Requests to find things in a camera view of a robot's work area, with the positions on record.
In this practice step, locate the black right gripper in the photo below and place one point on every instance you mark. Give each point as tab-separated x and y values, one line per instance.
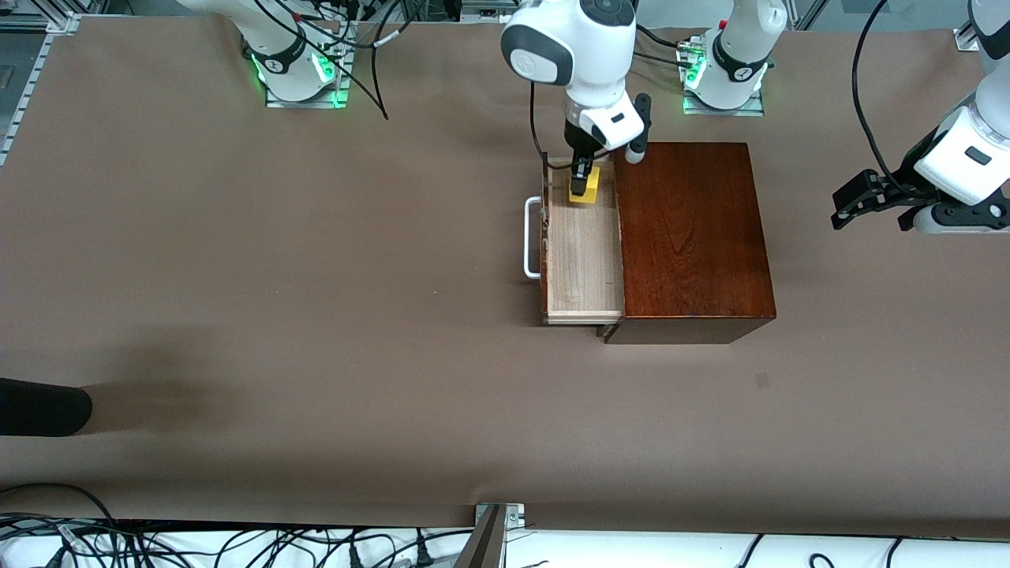
581	149

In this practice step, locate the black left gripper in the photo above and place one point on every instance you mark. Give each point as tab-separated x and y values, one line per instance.
902	192

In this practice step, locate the yellow cube block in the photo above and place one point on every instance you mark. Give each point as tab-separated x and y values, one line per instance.
595	185

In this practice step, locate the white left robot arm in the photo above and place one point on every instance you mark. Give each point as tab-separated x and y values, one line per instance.
947	170

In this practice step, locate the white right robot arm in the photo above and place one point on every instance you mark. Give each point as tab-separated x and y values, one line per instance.
584	47

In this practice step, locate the dark wooden cabinet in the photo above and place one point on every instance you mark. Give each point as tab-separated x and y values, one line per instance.
686	237

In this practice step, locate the grey equipment box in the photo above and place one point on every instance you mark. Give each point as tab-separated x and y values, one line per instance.
481	9

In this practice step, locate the brown table mat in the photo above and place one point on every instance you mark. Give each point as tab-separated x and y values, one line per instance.
316	276

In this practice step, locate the black ribbed cylinder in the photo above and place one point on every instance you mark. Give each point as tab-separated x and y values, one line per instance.
39	406

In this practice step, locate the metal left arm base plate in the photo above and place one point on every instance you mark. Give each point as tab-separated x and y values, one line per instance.
722	111

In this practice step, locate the aluminium corner bracket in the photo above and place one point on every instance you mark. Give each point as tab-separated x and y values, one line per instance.
966	38

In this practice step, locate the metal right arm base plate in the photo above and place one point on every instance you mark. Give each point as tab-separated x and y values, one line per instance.
284	101

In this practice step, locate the small metal bracket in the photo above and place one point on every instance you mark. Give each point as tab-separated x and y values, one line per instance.
513	514

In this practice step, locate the dark camera pole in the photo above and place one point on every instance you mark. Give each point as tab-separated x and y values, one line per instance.
483	544

